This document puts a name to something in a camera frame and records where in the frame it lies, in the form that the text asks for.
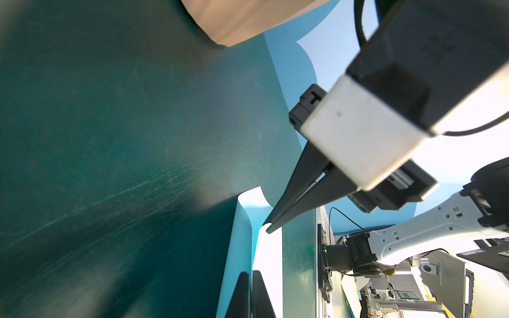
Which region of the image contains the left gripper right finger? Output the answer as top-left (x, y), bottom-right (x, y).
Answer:
top-left (251, 270), bottom-right (276, 318)

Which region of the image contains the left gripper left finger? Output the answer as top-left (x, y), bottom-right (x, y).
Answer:
top-left (225, 272), bottom-right (250, 318)

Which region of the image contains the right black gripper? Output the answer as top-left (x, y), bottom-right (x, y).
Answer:
top-left (262, 83), bottom-right (440, 235)

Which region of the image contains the light blue square paper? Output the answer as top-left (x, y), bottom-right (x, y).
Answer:
top-left (216, 187), bottom-right (284, 317)

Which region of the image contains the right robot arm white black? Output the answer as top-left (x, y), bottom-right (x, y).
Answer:
top-left (265, 77), bottom-right (508, 275)

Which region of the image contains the terracotta flower pot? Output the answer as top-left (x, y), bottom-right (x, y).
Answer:
top-left (182, 0), bottom-right (327, 47)

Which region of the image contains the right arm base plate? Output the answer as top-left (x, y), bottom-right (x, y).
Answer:
top-left (317, 224), bottom-right (333, 303)

